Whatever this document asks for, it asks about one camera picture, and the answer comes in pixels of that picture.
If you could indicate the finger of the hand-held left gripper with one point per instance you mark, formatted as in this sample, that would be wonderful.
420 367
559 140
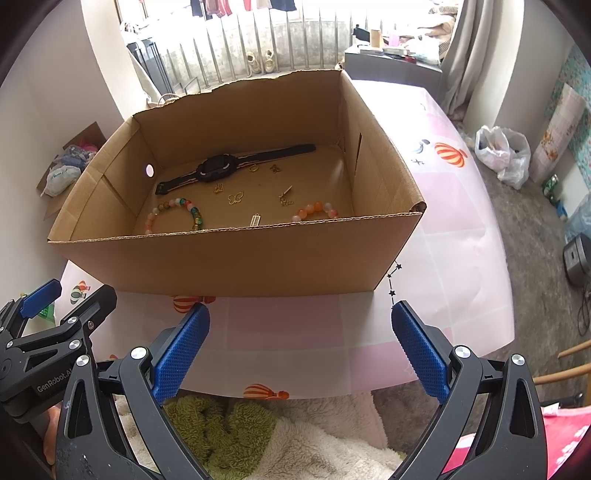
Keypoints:
41 293
92 309

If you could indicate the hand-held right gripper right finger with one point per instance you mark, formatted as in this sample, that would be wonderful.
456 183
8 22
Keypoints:
422 355

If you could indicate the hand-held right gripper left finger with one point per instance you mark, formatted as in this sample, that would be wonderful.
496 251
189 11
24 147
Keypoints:
182 355

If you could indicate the brown cardboard box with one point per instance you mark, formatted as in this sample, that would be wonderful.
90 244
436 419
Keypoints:
231 263

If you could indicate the gold ladder bar pendant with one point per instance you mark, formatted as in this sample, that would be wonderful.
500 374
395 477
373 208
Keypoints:
255 219

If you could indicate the small gold charms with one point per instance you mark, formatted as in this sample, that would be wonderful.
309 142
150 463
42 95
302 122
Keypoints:
235 197

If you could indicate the black smart watch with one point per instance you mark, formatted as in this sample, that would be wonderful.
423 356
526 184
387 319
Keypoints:
216 167

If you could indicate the person's left forearm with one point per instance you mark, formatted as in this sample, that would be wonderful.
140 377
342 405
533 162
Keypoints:
51 438

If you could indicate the green fleece clothing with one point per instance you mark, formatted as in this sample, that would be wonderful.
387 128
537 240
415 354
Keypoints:
207 424

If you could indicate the pale plastic bag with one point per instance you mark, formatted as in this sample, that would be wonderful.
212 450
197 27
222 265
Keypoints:
62 177

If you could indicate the white fleece blanket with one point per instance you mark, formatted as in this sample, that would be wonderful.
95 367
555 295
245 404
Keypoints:
323 443

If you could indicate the wooden chair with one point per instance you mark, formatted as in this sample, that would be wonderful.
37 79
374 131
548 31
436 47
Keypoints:
554 378

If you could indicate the pink cloth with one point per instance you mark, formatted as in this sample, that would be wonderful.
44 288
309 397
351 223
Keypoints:
568 429

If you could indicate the small open cardboard box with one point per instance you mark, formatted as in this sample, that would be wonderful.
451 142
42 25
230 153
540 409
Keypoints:
87 131

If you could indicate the grey appliance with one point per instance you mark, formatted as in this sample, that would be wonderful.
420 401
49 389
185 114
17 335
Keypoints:
577 258

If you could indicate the clear plastic bag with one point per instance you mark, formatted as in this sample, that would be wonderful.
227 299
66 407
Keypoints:
579 217

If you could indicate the green can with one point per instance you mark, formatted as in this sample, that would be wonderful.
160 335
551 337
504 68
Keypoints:
551 189

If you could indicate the white plastic bag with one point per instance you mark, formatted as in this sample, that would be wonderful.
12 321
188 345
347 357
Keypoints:
501 157

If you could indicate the black rack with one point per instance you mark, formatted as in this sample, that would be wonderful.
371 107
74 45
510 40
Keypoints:
147 60

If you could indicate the rolled printed poster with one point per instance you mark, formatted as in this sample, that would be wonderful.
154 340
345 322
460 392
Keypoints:
558 134

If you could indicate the grey cabinet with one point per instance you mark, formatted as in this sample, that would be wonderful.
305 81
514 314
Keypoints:
392 69

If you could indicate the white shoe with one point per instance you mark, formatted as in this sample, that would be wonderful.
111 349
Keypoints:
253 64
270 62

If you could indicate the grey curtain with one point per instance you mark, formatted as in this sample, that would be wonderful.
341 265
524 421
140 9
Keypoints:
466 55

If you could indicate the pink cup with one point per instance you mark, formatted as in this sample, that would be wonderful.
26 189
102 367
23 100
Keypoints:
394 39

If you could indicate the cardboard tube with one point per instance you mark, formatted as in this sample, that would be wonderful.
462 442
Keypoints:
375 37

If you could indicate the balcony railing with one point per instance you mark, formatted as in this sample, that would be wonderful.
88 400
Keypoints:
300 41

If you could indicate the hanging clothes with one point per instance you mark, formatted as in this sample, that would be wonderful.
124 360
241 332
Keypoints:
240 5

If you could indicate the teal patterned wall cloth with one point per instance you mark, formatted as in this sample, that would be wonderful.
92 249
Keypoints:
579 69

